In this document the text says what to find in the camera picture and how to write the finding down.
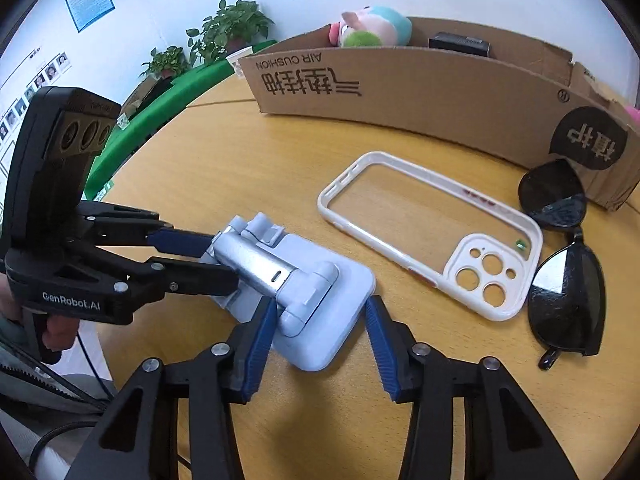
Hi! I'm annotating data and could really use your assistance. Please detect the white folding phone stand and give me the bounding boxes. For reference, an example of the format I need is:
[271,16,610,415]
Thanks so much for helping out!
[201,212,375,372]

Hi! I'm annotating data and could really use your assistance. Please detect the black sunglasses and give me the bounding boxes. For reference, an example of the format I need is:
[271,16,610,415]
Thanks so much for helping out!
[518,159,606,370]

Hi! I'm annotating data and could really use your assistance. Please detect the person's left hand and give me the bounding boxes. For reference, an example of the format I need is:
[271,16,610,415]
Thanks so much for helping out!
[1,274,80,351]

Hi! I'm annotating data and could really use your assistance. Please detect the white clear phone case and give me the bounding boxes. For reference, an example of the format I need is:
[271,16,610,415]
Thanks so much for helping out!
[317,151,544,322]

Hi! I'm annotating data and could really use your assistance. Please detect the green covered side table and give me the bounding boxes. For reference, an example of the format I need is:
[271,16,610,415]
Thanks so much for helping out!
[84,58,234,200]

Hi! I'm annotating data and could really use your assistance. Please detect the small potted green plant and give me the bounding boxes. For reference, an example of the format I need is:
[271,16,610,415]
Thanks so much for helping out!
[141,46,191,79]

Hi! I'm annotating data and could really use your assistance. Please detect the patterned paper cup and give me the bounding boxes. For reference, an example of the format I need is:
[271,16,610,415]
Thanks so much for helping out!
[226,46,253,79]

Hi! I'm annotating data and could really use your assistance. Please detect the large potted green plant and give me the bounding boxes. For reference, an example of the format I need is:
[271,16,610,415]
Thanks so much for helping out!
[186,0,274,66]

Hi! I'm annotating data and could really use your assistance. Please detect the pink pig plush toy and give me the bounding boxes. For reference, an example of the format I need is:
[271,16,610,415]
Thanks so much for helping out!
[329,6,412,48]

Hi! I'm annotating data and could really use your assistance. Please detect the brown cardboard box tray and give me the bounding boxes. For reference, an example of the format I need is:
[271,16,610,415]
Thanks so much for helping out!
[241,18,639,210]

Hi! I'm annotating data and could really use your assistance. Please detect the small black box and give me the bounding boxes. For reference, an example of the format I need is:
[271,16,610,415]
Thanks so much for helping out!
[427,32,490,58]

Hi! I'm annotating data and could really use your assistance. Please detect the pink bear plush toy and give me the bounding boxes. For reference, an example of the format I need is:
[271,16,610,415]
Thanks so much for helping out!
[625,106,640,124]

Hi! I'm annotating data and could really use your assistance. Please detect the black camera cable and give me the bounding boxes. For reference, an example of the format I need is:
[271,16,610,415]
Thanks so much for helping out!
[27,331,194,470]

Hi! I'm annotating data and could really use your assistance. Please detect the blue framed wall poster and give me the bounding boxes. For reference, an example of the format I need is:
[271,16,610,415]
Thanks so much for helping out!
[64,0,115,32]

